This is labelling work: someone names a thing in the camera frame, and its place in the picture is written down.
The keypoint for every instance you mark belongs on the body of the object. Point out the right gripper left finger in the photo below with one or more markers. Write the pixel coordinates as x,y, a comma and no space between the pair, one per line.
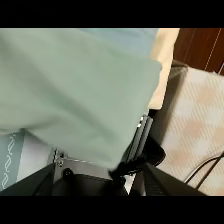
26,186

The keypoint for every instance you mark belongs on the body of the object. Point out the pale green T-shirt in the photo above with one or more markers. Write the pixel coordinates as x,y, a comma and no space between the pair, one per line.
73,93

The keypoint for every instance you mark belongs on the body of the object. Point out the silver frame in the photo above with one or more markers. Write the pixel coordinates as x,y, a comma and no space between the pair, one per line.
60,160

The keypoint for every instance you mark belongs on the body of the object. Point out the cream garment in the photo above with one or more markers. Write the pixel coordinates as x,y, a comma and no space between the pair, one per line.
165,66

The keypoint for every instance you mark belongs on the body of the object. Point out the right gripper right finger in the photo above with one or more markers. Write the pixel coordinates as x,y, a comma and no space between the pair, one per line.
166,185

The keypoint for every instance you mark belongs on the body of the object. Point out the light blue garment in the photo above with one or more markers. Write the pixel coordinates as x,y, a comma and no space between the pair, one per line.
133,40

